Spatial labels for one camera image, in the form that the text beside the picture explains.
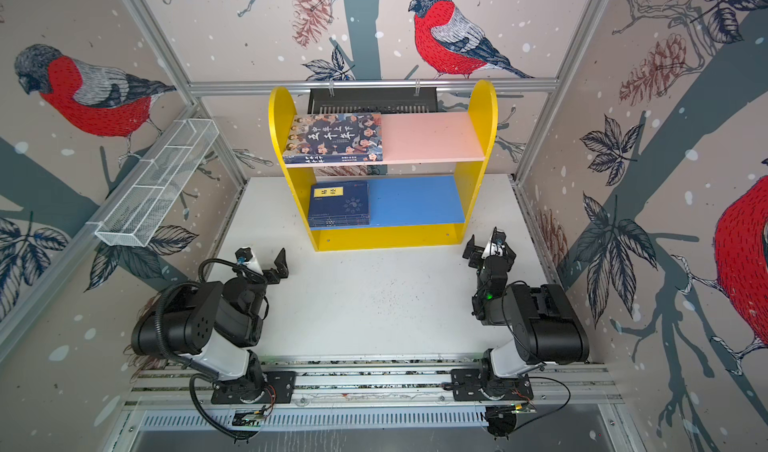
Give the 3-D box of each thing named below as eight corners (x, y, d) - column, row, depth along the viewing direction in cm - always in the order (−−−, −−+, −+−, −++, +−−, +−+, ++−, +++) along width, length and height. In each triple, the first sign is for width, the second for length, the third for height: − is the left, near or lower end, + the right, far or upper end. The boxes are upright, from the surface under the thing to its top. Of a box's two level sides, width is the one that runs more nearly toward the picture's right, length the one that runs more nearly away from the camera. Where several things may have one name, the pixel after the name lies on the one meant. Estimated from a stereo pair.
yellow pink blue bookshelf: (389, 249, 103) (386, 126, 64) (390, 205, 117) (387, 81, 77) (465, 249, 103) (508, 126, 64) (457, 205, 116) (488, 80, 77)
